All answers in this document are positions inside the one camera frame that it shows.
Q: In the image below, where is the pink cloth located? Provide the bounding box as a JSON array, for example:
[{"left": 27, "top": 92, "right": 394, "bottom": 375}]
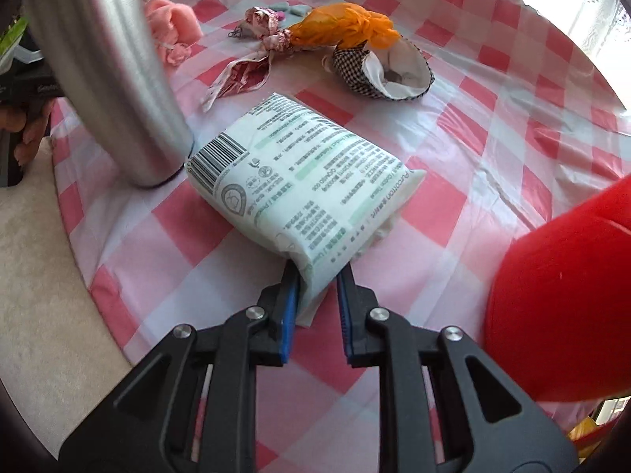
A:
[{"left": 143, "top": 0, "right": 203, "bottom": 67}]

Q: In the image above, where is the white lace curtain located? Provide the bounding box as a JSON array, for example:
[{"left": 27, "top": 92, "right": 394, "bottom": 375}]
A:
[{"left": 567, "top": 0, "right": 631, "bottom": 70}]

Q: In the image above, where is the person's left hand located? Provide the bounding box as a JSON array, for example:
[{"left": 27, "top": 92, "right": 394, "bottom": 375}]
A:
[{"left": 0, "top": 99, "right": 56, "bottom": 168}]

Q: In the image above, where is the red white checkered tablecloth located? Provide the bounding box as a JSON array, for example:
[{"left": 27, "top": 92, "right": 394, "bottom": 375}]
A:
[{"left": 49, "top": 0, "right": 631, "bottom": 473}]

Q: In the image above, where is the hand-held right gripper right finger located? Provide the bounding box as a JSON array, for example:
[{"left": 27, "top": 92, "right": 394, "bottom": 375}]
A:
[{"left": 336, "top": 262, "right": 579, "bottom": 473}]

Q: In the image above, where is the orange mesh bag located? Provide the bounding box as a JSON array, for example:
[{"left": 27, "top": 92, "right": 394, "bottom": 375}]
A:
[{"left": 286, "top": 2, "right": 401, "bottom": 52}]

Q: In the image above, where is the white tissue pack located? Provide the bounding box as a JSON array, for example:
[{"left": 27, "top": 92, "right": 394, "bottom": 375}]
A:
[{"left": 185, "top": 93, "right": 427, "bottom": 328}]

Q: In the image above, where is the light blue plush toy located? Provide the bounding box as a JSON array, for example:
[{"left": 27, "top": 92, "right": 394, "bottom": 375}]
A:
[{"left": 266, "top": 2, "right": 309, "bottom": 18}]

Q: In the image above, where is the floral fabric ribbon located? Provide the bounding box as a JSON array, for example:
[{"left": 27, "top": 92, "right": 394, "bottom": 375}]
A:
[{"left": 200, "top": 6, "right": 297, "bottom": 113}]

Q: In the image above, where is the stainless steel tumbler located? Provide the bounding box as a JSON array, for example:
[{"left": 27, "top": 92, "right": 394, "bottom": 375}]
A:
[{"left": 20, "top": 0, "right": 195, "bottom": 189}]

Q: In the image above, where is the red plastic container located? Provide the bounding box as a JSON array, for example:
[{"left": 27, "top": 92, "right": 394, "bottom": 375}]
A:
[{"left": 483, "top": 172, "right": 631, "bottom": 405}]

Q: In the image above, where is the houndstooth fabric bowl cover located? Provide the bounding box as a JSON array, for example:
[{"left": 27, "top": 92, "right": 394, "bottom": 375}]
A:
[{"left": 330, "top": 34, "right": 435, "bottom": 102}]

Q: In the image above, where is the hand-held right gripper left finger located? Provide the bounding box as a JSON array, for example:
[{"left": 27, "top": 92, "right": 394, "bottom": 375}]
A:
[{"left": 58, "top": 261, "right": 301, "bottom": 473}]

